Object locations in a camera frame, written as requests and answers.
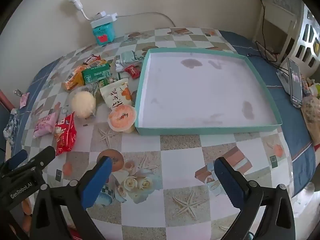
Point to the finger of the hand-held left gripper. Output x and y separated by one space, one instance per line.
16 158
41 161

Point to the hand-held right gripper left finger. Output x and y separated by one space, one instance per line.
97 182

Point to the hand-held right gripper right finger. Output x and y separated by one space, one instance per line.
230 185

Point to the red snack packet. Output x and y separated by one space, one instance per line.
65 135

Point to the pink snack packet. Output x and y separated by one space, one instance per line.
45 125

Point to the round bun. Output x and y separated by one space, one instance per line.
83 103

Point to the orange snack packet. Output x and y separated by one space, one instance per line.
72 78

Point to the white packet with orange print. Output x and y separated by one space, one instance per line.
116 95

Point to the shallow teal cardboard tray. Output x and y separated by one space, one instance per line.
200 87

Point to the silver green snack packet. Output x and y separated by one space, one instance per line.
126 57

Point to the blue white wrapper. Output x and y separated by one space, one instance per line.
11 127

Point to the small pink wrapper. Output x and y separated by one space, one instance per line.
24 100

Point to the orange jelly cup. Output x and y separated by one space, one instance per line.
122 117

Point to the brown printed paper bag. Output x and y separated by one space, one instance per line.
311 117

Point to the white phone stand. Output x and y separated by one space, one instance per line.
283 78

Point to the smartphone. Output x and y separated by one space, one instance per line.
295 82

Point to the colourful block strip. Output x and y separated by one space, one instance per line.
305 86

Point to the white jar with green lid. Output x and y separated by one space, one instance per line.
315 88

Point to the teal toy box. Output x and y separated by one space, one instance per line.
102 33

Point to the white power adapter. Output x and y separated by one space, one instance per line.
107 18

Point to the white lattice plastic basket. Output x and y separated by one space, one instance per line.
306 22

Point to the white shelf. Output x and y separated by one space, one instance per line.
285 11

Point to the white switch socket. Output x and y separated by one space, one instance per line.
102 14

